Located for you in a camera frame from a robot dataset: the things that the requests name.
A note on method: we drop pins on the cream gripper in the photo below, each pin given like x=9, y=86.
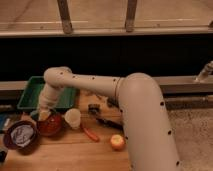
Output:
x=43, y=115

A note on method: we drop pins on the blue sponge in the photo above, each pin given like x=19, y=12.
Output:
x=35, y=114

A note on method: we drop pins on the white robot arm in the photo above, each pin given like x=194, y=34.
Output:
x=150, y=141

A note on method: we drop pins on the red bowl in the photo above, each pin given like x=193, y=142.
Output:
x=51, y=126

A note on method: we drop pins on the purple bowl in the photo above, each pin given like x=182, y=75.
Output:
x=7, y=140

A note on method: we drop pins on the green plastic tray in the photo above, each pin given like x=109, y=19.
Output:
x=29, y=98

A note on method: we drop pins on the white paper cup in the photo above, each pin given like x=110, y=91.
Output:
x=73, y=118

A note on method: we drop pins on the crumpled white cloth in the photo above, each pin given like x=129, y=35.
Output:
x=22, y=135

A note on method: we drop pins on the orange carrot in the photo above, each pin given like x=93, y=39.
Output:
x=90, y=134

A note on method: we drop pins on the small dark metal can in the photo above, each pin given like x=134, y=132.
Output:
x=94, y=109

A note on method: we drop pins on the wooden cutting board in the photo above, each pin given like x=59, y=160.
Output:
x=72, y=150

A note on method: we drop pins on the black rectangular block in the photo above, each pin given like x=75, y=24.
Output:
x=112, y=102

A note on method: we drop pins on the yellow red apple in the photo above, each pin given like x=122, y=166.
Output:
x=117, y=142

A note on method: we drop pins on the black handled knife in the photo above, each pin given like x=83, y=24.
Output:
x=110, y=123

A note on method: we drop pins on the left metal window post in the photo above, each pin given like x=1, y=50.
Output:
x=65, y=16

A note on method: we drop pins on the metal window post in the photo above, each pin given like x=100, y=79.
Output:
x=130, y=15
x=65, y=16

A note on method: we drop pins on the right metal window post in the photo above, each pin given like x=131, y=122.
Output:
x=130, y=15

